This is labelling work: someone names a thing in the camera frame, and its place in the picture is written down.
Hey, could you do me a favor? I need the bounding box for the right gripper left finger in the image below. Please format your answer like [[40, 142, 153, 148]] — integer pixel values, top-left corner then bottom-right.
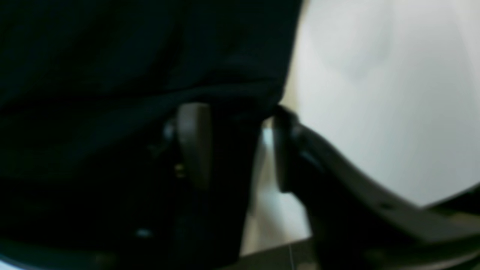
[[163, 103, 213, 191]]

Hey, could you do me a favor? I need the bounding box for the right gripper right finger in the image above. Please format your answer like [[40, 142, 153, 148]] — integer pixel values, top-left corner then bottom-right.
[[272, 105, 479, 270]]

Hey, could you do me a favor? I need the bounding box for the black T-shirt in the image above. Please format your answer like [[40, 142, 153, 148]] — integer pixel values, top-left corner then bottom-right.
[[0, 0, 302, 270]]

